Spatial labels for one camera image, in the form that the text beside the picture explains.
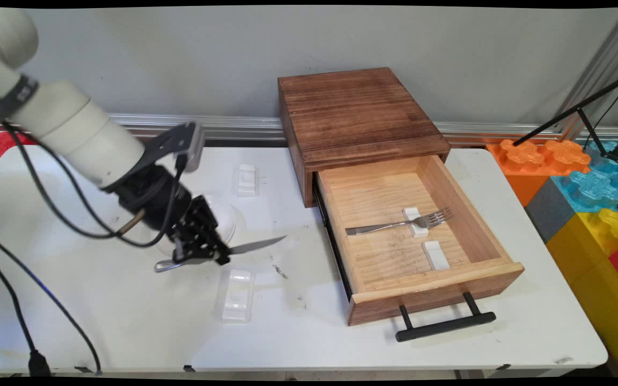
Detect grey foam block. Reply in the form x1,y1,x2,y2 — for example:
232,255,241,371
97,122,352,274
525,177,578,243

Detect orange foam block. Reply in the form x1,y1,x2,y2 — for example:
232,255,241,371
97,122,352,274
486,138,592,207

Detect aluminium wall rail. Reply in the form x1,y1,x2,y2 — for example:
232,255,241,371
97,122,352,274
0,113,618,143

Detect light wooden drawer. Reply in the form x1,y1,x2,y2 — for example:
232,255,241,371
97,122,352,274
314,154,525,326

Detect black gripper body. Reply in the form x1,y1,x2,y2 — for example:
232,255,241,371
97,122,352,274
102,164,198,235

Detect blue foam block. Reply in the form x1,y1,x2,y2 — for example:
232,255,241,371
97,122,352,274
550,140,618,215

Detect black tripod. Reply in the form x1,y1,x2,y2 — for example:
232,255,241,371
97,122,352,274
512,69,618,165

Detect silver fork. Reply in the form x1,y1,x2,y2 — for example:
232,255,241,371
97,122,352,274
345,208,453,236

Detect black drawer handle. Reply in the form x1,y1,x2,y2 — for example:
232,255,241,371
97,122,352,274
395,291,497,343

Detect white round plate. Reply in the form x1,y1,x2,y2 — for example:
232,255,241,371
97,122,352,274
151,194,237,259

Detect white cutlery rest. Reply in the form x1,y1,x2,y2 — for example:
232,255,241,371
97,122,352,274
403,207,430,239
422,241,451,271
237,164,259,198

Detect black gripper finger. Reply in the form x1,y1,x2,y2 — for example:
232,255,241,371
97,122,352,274
171,219,211,264
190,196,232,266

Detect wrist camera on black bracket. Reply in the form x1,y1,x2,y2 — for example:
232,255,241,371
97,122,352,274
127,122,207,184

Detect black drawer slide rail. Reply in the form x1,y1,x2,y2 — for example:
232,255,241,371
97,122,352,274
313,185,354,304

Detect thin black cable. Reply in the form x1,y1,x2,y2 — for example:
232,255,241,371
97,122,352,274
0,122,189,376

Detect dark wooden cabinet box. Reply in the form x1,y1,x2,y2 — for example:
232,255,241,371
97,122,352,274
278,67,452,209

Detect thick black cable with plug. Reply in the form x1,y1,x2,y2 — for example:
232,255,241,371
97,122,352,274
0,122,189,377

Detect silver table knife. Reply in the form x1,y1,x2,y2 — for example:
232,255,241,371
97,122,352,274
154,235,288,273

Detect clear plastic cutlery rest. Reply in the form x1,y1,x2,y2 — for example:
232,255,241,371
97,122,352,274
215,268,256,323

